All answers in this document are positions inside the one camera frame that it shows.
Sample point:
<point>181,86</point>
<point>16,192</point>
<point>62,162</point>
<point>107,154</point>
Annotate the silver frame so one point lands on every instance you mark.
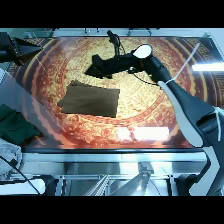
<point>100,158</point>

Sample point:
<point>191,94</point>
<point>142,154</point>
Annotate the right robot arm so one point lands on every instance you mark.
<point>186,106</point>

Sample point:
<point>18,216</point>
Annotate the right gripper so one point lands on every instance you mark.
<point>100,66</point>

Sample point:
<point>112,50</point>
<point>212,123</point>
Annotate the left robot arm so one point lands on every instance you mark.
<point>15,48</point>

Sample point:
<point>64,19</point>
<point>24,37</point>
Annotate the dark green garment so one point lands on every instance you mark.
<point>15,125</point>

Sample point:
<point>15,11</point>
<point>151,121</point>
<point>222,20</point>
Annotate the brown shirt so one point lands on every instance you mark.
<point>91,100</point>

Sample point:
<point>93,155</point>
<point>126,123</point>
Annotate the grey garment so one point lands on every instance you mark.
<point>9,155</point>

